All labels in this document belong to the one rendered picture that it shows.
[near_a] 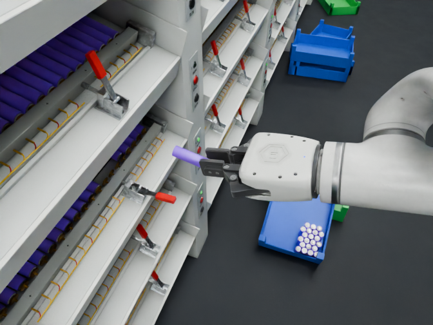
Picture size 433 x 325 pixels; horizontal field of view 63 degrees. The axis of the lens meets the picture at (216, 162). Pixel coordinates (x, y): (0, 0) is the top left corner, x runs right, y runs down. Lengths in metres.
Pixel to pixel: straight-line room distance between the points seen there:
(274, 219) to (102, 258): 0.74
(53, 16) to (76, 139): 0.16
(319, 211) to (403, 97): 0.80
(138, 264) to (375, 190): 0.52
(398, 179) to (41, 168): 0.42
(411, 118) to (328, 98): 1.34
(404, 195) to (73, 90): 0.44
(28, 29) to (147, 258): 0.56
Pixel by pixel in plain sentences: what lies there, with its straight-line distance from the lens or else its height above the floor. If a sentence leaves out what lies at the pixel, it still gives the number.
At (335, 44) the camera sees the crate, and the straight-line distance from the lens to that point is 2.10.
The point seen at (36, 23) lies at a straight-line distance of 0.38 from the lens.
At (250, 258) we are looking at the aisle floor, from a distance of 1.18.
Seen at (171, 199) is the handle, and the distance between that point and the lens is 0.61.
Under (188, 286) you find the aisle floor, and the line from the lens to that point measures 1.13.
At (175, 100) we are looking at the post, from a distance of 0.71.
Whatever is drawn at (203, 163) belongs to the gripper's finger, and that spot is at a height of 0.64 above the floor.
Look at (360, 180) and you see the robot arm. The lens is 0.47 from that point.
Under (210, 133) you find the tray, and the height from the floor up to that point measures 0.34.
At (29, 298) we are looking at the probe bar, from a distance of 0.57.
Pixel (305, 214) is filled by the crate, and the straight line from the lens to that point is 1.23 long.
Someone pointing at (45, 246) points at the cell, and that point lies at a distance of 0.60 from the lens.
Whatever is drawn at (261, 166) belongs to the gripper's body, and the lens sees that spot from 0.48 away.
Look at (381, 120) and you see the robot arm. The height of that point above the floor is 0.73.
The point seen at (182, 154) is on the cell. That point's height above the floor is 0.64.
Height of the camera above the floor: 1.03
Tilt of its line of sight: 46 degrees down
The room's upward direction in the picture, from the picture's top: straight up
